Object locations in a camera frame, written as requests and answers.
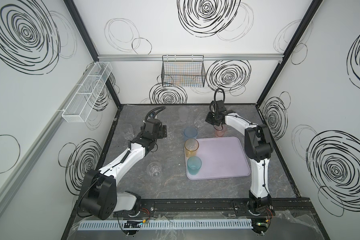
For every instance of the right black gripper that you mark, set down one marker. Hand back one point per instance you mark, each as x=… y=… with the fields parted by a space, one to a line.
x=214 y=119

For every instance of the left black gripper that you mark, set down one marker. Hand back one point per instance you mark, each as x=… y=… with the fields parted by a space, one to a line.
x=161 y=130

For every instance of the clear faceted glass tumbler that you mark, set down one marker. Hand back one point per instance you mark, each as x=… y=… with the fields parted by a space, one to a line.
x=199 y=121

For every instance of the blue translucent tall cup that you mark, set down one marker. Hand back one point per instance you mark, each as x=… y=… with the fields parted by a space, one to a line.
x=190 y=133

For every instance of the amber translucent cup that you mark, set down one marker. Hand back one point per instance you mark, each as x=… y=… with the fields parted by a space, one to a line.
x=191 y=147

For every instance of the lilac plastic tray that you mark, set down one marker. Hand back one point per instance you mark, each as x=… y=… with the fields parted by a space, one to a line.
x=220 y=158

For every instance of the teal translucent cup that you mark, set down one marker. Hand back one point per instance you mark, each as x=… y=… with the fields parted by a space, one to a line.
x=194 y=164

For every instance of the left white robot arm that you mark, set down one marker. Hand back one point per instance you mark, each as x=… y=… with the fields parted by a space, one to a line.
x=99 y=196

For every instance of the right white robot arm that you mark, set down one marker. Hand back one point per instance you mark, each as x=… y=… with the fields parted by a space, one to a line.
x=257 y=146

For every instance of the pink translucent cup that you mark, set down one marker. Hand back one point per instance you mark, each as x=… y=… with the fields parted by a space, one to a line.
x=220 y=130

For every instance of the clear glass far left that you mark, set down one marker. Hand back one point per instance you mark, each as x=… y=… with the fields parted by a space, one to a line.
x=127 y=131

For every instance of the frosted white cup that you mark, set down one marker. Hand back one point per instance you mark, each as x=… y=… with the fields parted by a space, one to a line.
x=183 y=114

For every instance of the clear glass lying front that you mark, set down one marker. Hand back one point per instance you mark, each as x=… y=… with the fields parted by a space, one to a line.
x=154 y=170

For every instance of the black wire basket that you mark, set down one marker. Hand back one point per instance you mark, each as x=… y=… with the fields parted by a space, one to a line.
x=183 y=74

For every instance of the aluminium wall rail back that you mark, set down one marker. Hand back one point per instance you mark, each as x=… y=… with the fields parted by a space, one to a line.
x=191 y=57

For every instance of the aluminium wall rail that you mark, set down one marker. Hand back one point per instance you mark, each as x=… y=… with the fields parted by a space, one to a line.
x=191 y=57
x=26 y=164

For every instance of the white mesh wall shelf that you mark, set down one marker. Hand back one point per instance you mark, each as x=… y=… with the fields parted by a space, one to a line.
x=90 y=87

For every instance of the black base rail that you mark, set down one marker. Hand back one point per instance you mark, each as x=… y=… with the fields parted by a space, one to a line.
x=198 y=207

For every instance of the white slotted cable duct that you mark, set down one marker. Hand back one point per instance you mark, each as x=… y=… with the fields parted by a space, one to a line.
x=203 y=224

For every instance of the aluminium wall rail left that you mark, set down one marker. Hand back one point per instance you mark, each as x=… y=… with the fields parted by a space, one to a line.
x=26 y=164

